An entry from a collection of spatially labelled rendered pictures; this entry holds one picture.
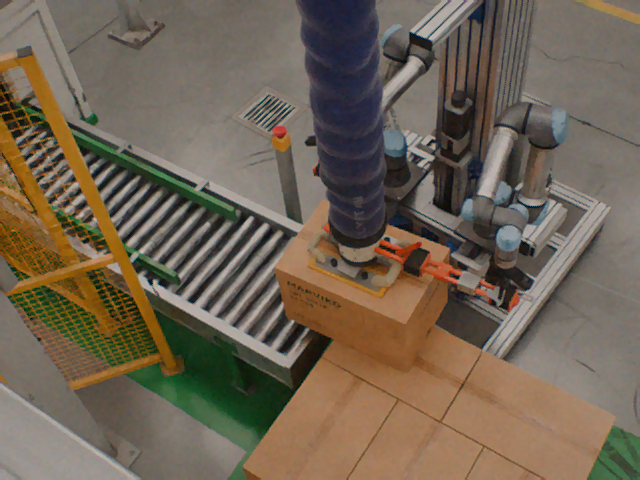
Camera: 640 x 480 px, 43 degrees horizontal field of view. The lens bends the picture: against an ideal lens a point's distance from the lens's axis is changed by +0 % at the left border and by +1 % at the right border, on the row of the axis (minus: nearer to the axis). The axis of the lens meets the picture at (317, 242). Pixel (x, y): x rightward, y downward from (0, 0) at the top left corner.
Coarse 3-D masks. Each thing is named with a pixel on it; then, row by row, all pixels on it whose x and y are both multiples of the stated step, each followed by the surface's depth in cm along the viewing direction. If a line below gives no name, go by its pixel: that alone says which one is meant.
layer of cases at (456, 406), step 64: (320, 384) 351; (384, 384) 348; (448, 384) 346; (512, 384) 343; (256, 448) 336; (320, 448) 333; (384, 448) 331; (448, 448) 329; (512, 448) 326; (576, 448) 324
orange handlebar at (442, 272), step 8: (328, 232) 319; (376, 248) 310; (392, 248) 310; (400, 248) 309; (392, 256) 308; (432, 264) 304; (440, 264) 303; (448, 264) 302; (432, 272) 302; (440, 272) 300; (448, 272) 300; (456, 272) 300; (440, 280) 302; (448, 280) 299; (456, 280) 298; (480, 280) 297; (488, 288) 296; (512, 304) 290
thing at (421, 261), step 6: (408, 252) 306; (414, 252) 307; (420, 252) 306; (426, 252) 306; (408, 258) 305; (414, 258) 305; (420, 258) 305; (426, 258) 303; (402, 264) 305; (408, 264) 303; (414, 264) 303; (420, 264) 303; (426, 264) 304; (408, 270) 305; (414, 270) 303; (420, 270) 302
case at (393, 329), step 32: (320, 224) 338; (288, 256) 330; (448, 256) 326; (288, 288) 335; (320, 288) 320; (352, 288) 317; (416, 288) 314; (320, 320) 343; (352, 320) 326; (384, 320) 312; (416, 320) 318; (384, 352) 333; (416, 352) 338
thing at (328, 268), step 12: (324, 252) 326; (312, 264) 324; (324, 264) 323; (336, 264) 321; (336, 276) 319; (348, 276) 318; (360, 276) 317; (372, 276) 317; (360, 288) 315; (372, 288) 314; (384, 288) 314
